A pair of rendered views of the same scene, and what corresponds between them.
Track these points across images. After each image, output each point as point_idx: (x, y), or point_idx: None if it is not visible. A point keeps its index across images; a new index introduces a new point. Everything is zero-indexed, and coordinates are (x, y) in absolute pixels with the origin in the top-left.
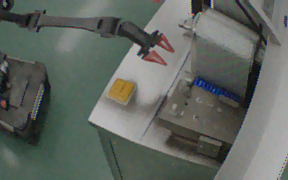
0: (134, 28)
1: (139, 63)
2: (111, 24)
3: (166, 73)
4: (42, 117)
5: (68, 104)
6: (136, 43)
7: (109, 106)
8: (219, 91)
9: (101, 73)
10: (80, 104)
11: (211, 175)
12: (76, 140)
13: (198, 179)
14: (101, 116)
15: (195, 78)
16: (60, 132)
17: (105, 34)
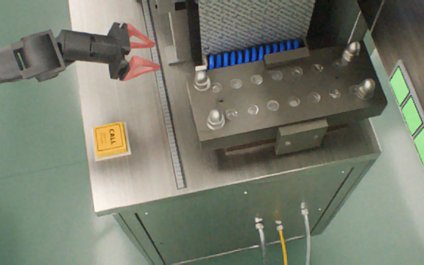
0: (84, 37)
1: (105, 92)
2: (43, 49)
3: (148, 82)
4: None
5: (9, 202)
6: (101, 62)
7: (110, 170)
8: (256, 53)
9: (26, 138)
10: (26, 189)
11: (321, 177)
12: (50, 239)
13: (293, 193)
14: (110, 192)
15: (206, 59)
16: (20, 248)
17: (46, 73)
